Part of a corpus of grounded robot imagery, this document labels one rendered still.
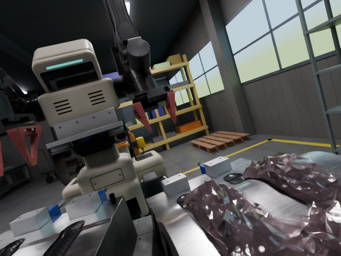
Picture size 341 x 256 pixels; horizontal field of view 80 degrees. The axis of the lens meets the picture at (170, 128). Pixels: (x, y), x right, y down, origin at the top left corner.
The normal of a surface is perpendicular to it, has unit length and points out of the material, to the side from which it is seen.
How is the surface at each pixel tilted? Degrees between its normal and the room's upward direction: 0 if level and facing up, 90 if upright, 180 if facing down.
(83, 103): 98
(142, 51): 64
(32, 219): 90
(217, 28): 90
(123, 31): 90
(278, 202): 15
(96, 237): 3
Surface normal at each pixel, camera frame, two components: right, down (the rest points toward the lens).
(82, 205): 0.00, 0.09
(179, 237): -0.24, -0.94
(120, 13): 0.23, 0.01
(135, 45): 0.07, -0.40
